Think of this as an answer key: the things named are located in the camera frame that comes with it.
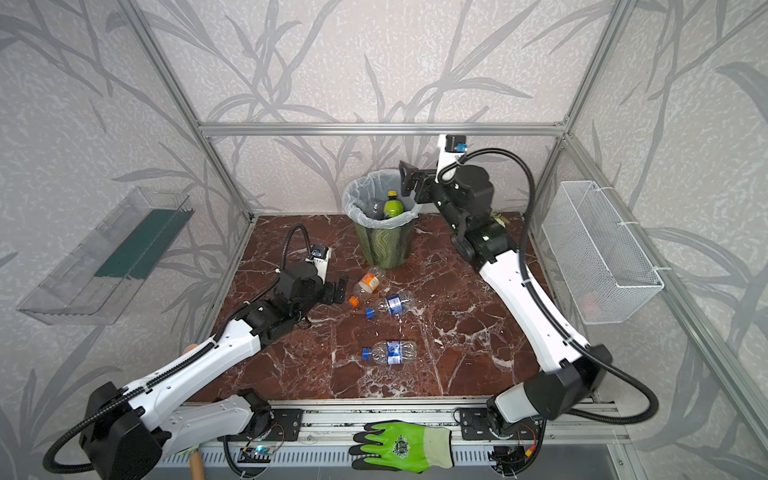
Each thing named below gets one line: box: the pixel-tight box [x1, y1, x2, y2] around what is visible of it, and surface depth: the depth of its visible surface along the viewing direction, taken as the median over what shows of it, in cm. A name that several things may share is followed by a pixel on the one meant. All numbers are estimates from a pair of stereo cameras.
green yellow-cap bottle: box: [383, 190, 405, 219], surface depth 101 cm
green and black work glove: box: [349, 419, 454, 473], surface depth 71 cm
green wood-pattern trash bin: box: [355, 219, 418, 269], surface depth 96 cm
